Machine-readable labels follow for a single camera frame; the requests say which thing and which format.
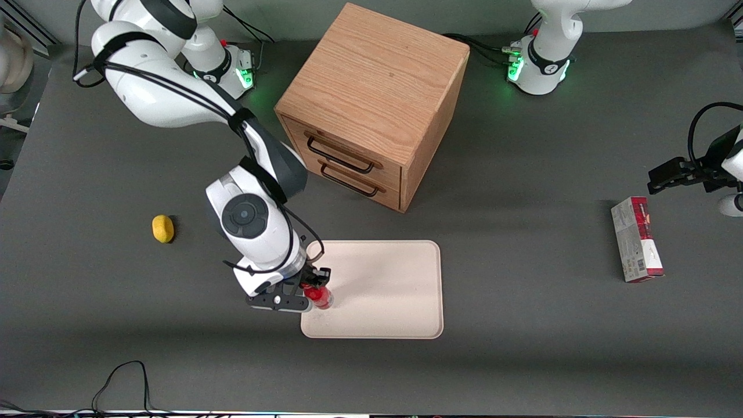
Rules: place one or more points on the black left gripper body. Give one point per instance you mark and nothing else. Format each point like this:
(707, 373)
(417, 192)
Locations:
(698, 173)

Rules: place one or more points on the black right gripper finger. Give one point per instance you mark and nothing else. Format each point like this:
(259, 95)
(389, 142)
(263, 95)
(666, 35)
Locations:
(323, 276)
(307, 284)

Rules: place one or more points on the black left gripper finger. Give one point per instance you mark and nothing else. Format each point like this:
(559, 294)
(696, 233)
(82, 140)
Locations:
(667, 180)
(680, 162)

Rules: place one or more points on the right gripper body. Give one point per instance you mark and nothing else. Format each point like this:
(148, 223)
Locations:
(310, 277)

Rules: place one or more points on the red coke bottle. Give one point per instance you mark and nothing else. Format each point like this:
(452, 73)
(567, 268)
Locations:
(320, 298)

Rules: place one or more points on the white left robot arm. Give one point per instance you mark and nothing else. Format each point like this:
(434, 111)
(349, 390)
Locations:
(545, 75)

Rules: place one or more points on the beige rectangular tray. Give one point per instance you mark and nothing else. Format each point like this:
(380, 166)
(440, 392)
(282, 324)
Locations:
(383, 290)

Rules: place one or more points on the red and grey carton box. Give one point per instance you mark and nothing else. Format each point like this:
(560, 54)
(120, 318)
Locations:
(637, 239)

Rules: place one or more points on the yellow lemon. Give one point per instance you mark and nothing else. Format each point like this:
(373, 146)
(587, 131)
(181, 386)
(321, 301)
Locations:
(163, 229)

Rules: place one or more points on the wooden two-drawer cabinet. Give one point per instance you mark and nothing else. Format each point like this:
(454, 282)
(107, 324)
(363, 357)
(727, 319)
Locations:
(371, 81)

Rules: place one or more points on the beige rounded background object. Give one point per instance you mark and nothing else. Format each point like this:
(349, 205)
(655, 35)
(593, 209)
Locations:
(14, 61)

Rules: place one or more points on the dark grey right wrist camera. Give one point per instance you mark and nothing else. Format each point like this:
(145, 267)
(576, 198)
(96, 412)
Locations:
(278, 302)

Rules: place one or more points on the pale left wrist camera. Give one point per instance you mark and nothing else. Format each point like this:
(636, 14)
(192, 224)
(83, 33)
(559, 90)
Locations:
(732, 205)

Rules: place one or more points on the black aluminium frame rail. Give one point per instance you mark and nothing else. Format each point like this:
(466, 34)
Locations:
(26, 26)

